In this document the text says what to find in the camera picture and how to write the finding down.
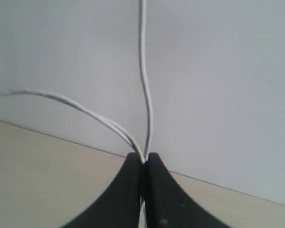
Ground white wired earphones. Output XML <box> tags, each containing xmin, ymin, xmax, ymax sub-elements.
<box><xmin>0</xmin><ymin>0</ymin><xmax>153</xmax><ymax>220</ymax></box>

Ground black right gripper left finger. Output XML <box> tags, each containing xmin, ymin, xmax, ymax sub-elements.
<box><xmin>63</xmin><ymin>152</ymin><xmax>142</xmax><ymax>228</ymax></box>

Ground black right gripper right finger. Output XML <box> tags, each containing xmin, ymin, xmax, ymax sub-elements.
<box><xmin>144</xmin><ymin>153</ymin><xmax>229</xmax><ymax>228</ymax></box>

